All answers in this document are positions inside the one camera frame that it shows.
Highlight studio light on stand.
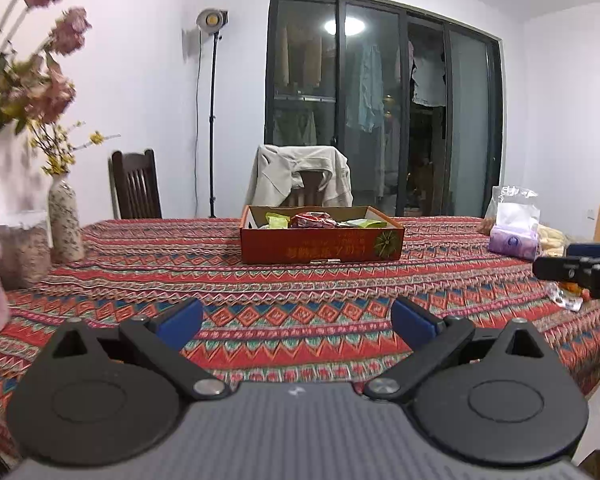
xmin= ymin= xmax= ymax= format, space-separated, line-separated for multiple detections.
xmin=196 ymin=7 xmax=231 ymax=218

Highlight red patterned tablecloth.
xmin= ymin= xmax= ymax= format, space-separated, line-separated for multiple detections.
xmin=0 ymin=216 xmax=600 ymax=461

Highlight red cardboard box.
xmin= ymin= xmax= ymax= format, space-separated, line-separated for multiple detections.
xmin=239 ymin=205 xmax=406 ymax=264

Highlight glass jar of grain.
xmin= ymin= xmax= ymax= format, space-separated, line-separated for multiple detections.
xmin=0 ymin=210 xmax=52 ymax=290

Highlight silver pill blister pack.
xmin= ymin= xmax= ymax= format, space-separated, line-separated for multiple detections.
xmin=547 ymin=282 xmax=586 ymax=313

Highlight dark wooden chair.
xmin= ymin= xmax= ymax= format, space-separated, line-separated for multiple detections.
xmin=292 ymin=170 xmax=331 ymax=207
xmin=108 ymin=149 xmax=163 ymax=220

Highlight yellow flower sprigs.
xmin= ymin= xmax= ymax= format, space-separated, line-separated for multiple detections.
xmin=27 ymin=120 xmax=121 ymax=178

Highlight small floral ceramic vase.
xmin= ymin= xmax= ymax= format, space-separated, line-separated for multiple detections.
xmin=47 ymin=172 xmax=86 ymax=264

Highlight sliding glass door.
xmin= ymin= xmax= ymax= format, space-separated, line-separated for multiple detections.
xmin=264 ymin=0 xmax=505 ymax=218

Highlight bag of pale biscuits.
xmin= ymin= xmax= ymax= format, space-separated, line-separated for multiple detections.
xmin=535 ymin=224 xmax=567 ymax=259

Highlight hanging white garment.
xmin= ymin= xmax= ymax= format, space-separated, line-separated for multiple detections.
xmin=411 ymin=55 xmax=448 ymax=108

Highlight clear plastic bag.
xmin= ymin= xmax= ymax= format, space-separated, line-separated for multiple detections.
xmin=482 ymin=185 xmax=541 ymax=236

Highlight dried pink rose bouquet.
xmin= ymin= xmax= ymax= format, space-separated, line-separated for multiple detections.
xmin=0 ymin=0 xmax=93 ymax=158

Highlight beige jacket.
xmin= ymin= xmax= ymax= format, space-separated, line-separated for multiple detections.
xmin=245 ymin=144 xmax=354 ymax=208

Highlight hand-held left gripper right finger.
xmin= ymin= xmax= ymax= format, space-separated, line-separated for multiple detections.
xmin=364 ymin=296 xmax=563 ymax=403

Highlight pile of mixed snack packets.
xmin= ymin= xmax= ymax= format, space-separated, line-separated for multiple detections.
xmin=265 ymin=211 xmax=388 ymax=230

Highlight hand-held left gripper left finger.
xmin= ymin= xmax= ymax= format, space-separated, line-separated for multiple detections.
xmin=45 ymin=297 xmax=231 ymax=403

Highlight hanging light blue shirt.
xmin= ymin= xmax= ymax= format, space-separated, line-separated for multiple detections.
xmin=357 ymin=45 xmax=385 ymax=133

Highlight purple tissue pack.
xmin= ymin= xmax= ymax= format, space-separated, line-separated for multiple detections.
xmin=487 ymin=203 xmax=540 ymax=260

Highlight black light cable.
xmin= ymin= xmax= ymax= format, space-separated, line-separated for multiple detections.
xmin=193 ymin=30 xmax=202 ymax=217

